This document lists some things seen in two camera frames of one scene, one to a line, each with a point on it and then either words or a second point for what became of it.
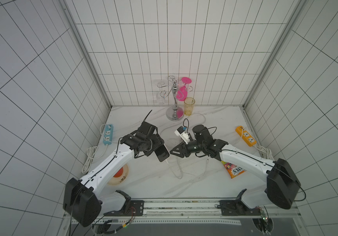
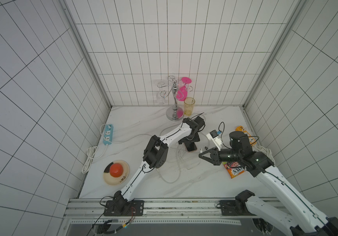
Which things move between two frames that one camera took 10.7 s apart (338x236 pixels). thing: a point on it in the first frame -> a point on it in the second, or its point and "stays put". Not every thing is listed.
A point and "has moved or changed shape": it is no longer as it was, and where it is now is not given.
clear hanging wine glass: x=160 y=97 stays put
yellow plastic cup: x=188 y=103 stays put
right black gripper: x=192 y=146 -> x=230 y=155
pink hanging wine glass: x=182 y=94 stays put
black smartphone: x=161 y=153 has moved or changed shape
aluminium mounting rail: x=189 y=211 stays put
